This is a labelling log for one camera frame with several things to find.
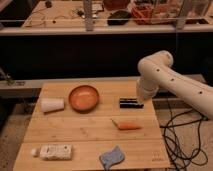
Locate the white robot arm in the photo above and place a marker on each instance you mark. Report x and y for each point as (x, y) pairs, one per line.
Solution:
(155, 72)

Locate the orange bowl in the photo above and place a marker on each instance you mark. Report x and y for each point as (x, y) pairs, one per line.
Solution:
(83, 98)

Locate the black rectangular box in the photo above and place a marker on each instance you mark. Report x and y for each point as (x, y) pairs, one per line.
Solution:
(129, 103)

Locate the orange carrot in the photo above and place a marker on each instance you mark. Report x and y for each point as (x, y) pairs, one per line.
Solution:
(126, 125)

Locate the white paper cup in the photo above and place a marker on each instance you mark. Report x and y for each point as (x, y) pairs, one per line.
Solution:
(51, 104)

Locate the black bag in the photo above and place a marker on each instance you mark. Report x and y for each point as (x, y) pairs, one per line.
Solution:
(119, 17)

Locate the blue cloth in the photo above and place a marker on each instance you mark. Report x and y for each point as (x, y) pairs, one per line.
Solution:
(110, 158)

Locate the orange crate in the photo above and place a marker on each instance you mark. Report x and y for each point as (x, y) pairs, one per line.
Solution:
(141, 14)

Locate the white tube with cap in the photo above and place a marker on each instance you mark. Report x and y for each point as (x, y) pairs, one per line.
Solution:
(52, 152)

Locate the grey metal post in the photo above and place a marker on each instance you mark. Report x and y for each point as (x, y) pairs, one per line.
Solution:
(87, 4)

